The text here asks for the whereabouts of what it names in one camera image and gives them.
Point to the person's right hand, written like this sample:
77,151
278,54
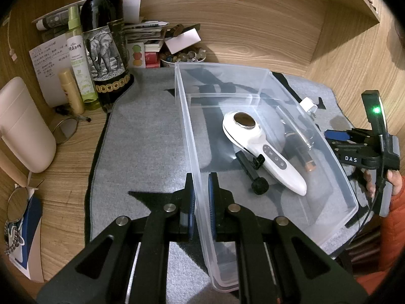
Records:
369,183

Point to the clear plastic storage box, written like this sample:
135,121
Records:
202,117

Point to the white bowl of stones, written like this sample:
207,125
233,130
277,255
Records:
183,57

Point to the grey patterned mat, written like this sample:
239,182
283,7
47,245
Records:
142,152

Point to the fruit print card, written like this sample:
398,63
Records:
136,53

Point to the stack of papers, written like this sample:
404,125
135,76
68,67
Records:
142,28

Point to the yellow tube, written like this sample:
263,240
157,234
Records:
71,91

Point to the white card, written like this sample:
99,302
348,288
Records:
183,40

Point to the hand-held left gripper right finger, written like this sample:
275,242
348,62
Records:
212,205

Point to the person's right forearm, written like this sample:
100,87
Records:
395,243

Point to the small red box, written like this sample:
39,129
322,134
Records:
152,58

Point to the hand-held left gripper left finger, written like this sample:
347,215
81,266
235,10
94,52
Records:
190,209

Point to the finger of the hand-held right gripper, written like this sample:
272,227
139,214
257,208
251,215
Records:
337,133
340,145

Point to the blue and white box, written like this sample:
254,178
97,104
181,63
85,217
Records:
33,218

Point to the rolled magazine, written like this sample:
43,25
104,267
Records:
50,21

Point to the white charger plug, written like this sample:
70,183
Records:
306,104

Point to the dark wine bottle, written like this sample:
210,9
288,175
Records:
101,12

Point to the handwritten paper note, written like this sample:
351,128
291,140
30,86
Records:
47,60

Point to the green spray bottle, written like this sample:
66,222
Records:
79,69

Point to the white handheld massager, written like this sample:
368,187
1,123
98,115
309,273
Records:
253,142

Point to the black binder clip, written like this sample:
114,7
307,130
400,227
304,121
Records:
177,31

